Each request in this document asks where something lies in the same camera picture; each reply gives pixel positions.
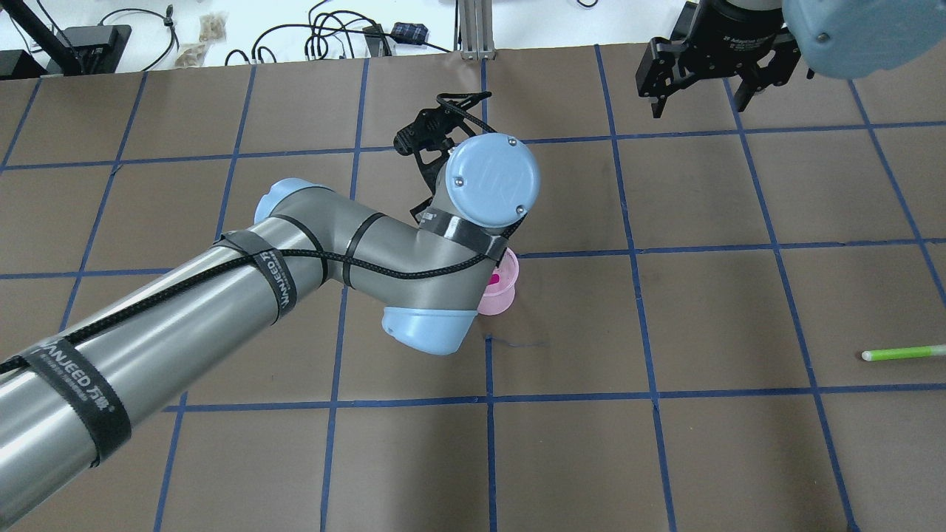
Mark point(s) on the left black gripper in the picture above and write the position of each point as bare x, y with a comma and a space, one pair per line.
420, 209

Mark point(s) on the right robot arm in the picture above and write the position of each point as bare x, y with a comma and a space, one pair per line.
847, 40

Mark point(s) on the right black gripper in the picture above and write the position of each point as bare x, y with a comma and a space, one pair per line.
733, 35

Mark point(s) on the black power adapter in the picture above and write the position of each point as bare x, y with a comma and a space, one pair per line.
409, 33

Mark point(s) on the black camera stand base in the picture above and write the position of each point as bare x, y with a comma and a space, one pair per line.
84, 50

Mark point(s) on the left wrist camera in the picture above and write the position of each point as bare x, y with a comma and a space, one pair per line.
428, 138

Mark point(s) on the pink mesh cup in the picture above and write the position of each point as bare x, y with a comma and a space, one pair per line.
498, 298

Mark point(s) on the green pen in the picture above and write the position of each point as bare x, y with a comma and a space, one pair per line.
903, 353

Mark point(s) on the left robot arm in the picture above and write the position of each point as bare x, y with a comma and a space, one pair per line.
70, 401

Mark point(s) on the aluminium frame post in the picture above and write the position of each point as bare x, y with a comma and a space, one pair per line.
474, 35

